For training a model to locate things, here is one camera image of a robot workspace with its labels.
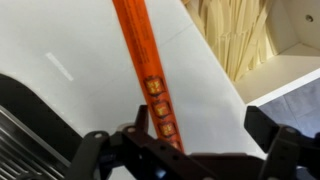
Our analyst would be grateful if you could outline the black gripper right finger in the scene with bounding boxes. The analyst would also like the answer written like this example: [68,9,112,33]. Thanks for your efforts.
[244,106,320,180]

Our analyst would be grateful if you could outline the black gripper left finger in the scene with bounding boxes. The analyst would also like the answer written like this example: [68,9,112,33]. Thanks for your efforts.
[65,104,188,180]

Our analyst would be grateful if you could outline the orange stick packet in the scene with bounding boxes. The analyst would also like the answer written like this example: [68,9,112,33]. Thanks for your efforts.
[112,0,184,151]

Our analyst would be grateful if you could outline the open white wooden drawer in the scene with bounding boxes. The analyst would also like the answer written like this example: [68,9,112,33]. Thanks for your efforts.
[181,0,320,107]

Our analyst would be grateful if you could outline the wooden stirrers in drawer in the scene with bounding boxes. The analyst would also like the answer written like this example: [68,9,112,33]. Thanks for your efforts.
[181,0,275,81]

